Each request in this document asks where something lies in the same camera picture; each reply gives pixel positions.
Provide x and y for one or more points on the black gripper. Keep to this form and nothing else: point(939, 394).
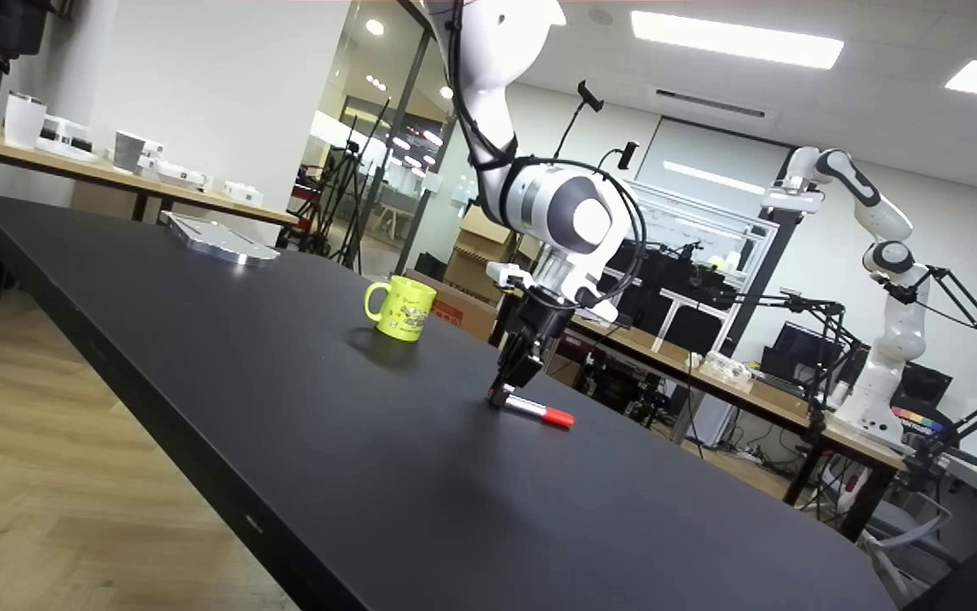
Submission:
point(529, 325)

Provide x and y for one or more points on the silver metal mounting plate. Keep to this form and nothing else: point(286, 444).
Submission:
point(216, 239)

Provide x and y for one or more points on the wooden background desk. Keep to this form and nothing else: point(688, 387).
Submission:
point(752, 392)

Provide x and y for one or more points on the black microphone boom stand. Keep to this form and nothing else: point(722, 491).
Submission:
point(582, 137)

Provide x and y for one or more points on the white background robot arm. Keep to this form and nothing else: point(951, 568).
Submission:
point(889, 261)

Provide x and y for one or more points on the red-capped marker pen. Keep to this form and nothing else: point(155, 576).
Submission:
point(541, 412)

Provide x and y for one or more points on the stacked cardboard boxes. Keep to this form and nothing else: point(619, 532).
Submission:
point(478, 242)

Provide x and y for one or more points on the white metal shelf frame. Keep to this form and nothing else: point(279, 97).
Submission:
point(714, 256)

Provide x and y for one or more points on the white cup on side desk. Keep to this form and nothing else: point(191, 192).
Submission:
point(20, 120)

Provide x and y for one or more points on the yellow-green ceramic mug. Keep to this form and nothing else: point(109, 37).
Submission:
point(398, 307)

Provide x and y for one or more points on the wooden side desk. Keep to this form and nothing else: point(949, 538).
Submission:
point(106, 173)

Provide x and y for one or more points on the cardboard box with red label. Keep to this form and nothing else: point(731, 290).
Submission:
point(461, 310)

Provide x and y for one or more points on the white working robot arm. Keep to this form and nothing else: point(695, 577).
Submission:
point(572, 207)

